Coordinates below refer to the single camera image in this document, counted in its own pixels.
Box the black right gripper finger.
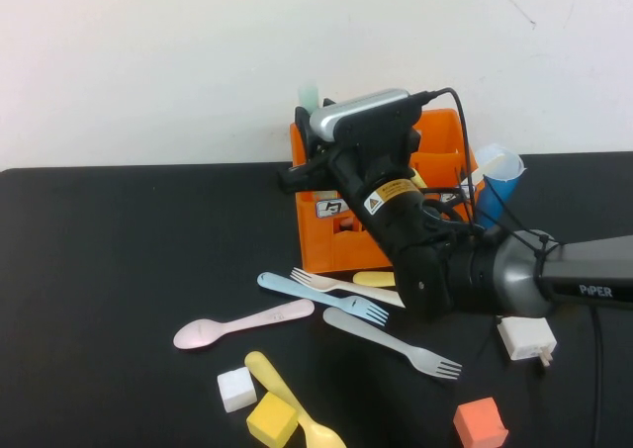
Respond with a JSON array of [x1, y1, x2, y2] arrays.
[[294, 105, 325, 163], [275, 162, 340, 196]]

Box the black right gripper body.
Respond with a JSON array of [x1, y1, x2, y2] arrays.
[[326, 127, 431, 223]]

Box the green plastic spoon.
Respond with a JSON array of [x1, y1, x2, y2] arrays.
[[297, 86, 319, 116]]

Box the orange plastic cutlery crate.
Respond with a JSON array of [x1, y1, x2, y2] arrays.
[[290, 107, 480, 275]]

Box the white label marked 勺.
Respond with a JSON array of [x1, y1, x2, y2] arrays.
[[315, 199, 350, 220]]

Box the white label marked 刀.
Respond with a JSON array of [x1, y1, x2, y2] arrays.
[[439, 186, 477, 205]]

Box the yellow plastic fork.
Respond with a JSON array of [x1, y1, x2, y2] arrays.
[[352, 270, 397, 288]]

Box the white plastic knife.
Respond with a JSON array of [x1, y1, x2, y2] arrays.
[[469, 153, 505, 181]]

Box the light blue plastic fork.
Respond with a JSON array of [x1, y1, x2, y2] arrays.
[[256, 271, 390, 326]]

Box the blue cup with clear base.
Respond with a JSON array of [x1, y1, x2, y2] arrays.
[[472, 143, 525, 232]]

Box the beige plastic fork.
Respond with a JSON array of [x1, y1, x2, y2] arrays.
[[290, 267, 407, 309]]

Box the grey plastic fork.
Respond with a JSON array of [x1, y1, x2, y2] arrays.
[[321, 307, 463, 381]]

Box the pink plastic spoon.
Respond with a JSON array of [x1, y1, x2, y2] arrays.
[[172, 298, 316, 351]]

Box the yellow plastic spoon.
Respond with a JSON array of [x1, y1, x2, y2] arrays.
[[244, 351, 347, 448]]

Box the white foam cube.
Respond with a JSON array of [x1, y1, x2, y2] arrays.
[[216, 366, 258, 413]]

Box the yellow foam cube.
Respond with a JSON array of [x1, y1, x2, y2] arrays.
[[245, 391, 300, 448]]

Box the orange foam cube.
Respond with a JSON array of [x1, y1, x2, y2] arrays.
[[452, 396, 509, 448]]

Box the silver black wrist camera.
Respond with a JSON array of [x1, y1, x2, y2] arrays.
[[309, 88, 427, 143]]

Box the black camera cable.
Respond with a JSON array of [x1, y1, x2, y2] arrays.
[[417, 86, 490, 237]]

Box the white USB wall charger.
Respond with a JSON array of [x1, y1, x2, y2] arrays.
[[496, 316, 558, 368]]

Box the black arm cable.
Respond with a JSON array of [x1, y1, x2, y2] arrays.
[[589, 309, 609, 448]]

